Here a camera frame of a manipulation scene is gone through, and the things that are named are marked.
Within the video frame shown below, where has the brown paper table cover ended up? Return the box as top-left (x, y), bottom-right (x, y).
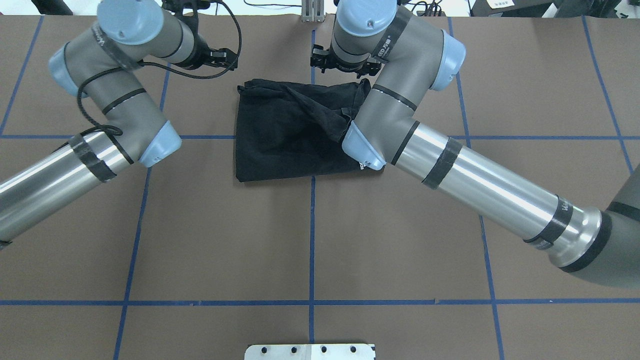
top-left (1, 15), bottom-right (639, 360)

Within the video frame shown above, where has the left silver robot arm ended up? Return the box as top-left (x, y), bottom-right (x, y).
top-left (0, 0), bottom-right (240, 248)

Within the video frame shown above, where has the black graphic t-shirt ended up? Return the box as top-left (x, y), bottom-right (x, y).
top-left (234, 79), bottom-right (371, 183)

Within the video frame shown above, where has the black box white label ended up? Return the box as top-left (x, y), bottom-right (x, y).
top-left (470, 0), bottom-right (554, 18)

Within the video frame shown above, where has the aluminium frame post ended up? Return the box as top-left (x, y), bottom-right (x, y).
top-left (301, 0), bottom-right (326, 23)

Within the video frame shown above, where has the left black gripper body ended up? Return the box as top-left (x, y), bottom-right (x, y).
top-left (161, 0), bottom-right (212, 70)

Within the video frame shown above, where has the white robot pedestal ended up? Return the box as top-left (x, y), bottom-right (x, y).
top-left (244, 342), bottom-right (377, 360)

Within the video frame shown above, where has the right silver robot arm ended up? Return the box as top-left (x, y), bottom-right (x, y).
top-left (314, 16), bottom-right (639, 300)

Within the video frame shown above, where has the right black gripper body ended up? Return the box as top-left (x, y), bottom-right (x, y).
top-left (310, 44), bottom-right (382, 79)

